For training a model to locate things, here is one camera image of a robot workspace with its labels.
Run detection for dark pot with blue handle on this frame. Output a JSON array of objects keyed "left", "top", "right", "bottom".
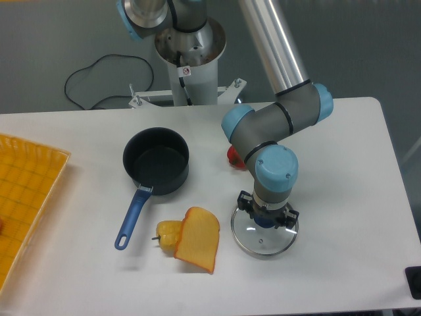
[{"left": 114, "top": 127, "right": 189, "bottom": 250}]

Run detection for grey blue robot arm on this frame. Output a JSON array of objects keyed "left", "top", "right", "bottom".
[{"left": 116, "top": 1, "right": 334, "bottom": 228}]

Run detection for black cable on floor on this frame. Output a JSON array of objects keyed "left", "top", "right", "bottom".
[{"left": 64, "top": 53, "right": 155, "bottom": 111}]

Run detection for yellow toy bell pepper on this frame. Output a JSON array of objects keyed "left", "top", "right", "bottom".
[{"left": 152, "top": 221, "right": 182, "bottom": 253}]

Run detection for yellow plastic basket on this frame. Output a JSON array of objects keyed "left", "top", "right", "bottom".
[{"left": 1, "top": 134, "right": 71, "bottom": 288}]

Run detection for black object at table edge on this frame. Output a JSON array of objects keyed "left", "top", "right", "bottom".
[{"left": 405, "top": 266, "right": 421, "bottom": 300}]

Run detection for glass lid with blue knob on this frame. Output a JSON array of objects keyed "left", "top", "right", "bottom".
[{"left": 230, "top": 205, "right": 299, "bottom": 258}]

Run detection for red toy bell pepper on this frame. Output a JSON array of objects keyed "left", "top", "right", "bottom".
[{"left": 226, "top": 145, "right": 247, "bottom": 170}]

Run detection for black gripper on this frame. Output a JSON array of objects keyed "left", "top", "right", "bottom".
[{"left": 237, "top": 190, "right": 299, "bottom": 229}]

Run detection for toy bread slice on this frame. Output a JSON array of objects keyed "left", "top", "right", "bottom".
[{"left": 174, "top": 207, "right": 220, "bottom": 274}]

